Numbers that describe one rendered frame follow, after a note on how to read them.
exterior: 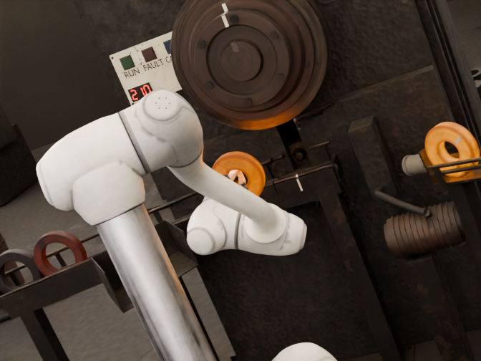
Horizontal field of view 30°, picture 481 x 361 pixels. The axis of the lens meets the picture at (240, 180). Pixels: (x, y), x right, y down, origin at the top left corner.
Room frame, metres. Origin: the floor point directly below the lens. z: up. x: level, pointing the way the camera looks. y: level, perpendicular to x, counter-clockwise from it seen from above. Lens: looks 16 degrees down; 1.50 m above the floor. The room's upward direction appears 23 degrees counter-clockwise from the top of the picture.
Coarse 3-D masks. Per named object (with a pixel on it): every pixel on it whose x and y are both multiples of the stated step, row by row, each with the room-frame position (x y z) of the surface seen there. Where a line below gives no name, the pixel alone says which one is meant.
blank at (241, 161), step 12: (228, 156) 2.43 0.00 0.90; (240, 156) 2.42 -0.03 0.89; (252, 156) 2.44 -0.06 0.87; (216, 168) 2.45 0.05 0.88; (228, 168) 2.43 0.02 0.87; (240, 168) 2.42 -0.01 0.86; (252, 168) 2.41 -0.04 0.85; (252, 180) 2.42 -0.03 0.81; (264, 180) 2.42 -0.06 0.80; (252, 192) 2.43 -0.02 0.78
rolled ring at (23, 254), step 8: (0, 256) 3.03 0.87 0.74; (8, 256) 3.02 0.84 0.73; (16, 256) 3.01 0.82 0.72; (24, 256) 3.00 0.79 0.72; (32, 256) 3.01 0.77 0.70; (0, 264) 3.03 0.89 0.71; (24, 264) 3.00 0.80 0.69; (32, 264) 2.99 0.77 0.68; (0, 272) 3.04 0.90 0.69; (32, 272) 3.00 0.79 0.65; (40, 272) 2.99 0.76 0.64; (0, 280) 3.04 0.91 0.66; (8, 280) 3.06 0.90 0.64; (0, 288) 3.05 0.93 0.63; (8, 288) 3.04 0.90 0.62; (16, 288) 3.05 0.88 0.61
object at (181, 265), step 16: (160, 224) 2.72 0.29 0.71; (160, 240) 2.71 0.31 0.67; (176, 240) 2.68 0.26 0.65; (96, 256) 2.66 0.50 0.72; (176, 256) 2.68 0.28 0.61; (192, 256) 2.56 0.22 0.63; (112, 272) 2.66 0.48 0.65; (176, 272) 2.55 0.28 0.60; (112, 288) 2.66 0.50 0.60; (128, 304) 2.49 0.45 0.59
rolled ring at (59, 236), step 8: (48, 232) 2.98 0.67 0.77; (56, 232) 2.96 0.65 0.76; (64, 232) 2.96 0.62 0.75; (40, 240) 2.97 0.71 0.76; (48, 240) 2.96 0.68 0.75; (56, 240) 2.95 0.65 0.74; (64, 240) 2.94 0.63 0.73; (72, 240) 2.93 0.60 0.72; (40, 248) 2.97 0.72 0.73; (72, 248) 2.93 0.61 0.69; (80, 248) 2.93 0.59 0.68; (40, 256) 2.98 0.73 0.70; (80, 256) 2.93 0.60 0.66; (40, 264) 2.98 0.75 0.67; (48, 264) 2.99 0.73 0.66; (48, 272) 2.98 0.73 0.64
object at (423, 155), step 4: (424, 148) 2.37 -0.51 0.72; (420, 152) 2.35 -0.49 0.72; (424, 152) 2.36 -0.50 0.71; (420, 156) 2.35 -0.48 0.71; (424, 156) 2.36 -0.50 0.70; (424, 160) 2.35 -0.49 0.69; (428, 160) 2.36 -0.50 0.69; (424, 164) 2.35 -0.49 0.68; (428, 164) 2.36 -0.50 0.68; (428, 172) 2.35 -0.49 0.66; (432, 176) 2.35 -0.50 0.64; (432, 180) 2.35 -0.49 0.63; (436, 180) 2.35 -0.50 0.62; (432, 184) 2.35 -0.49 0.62
